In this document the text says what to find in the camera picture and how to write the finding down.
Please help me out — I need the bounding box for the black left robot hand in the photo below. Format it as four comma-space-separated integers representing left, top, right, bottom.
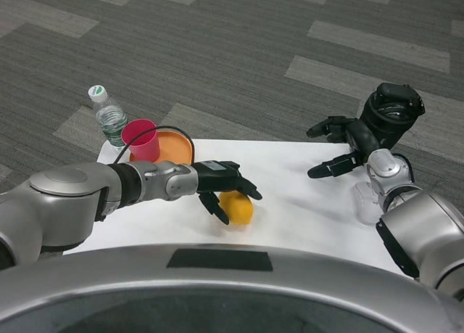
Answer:
195, 160, 263, 226

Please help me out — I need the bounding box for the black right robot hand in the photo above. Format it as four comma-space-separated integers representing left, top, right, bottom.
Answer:
306, 115, 384, 179

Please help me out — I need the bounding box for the yellow lemon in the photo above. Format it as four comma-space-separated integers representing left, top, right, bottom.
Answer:
218, 190, 254, 226

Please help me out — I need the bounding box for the orange plate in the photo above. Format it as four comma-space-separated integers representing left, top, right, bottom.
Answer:
129, 129, 194, 166

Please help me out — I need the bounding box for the pink plastic cup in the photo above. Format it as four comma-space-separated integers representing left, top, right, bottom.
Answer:
121, 118, 161, 163

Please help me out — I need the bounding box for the clear plastic water bottle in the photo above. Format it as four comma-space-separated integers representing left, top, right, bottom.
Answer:
87, 84, 128, 152

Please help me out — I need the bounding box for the silver robot chest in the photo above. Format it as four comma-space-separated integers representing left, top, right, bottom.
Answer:
0, 242, 464, 333

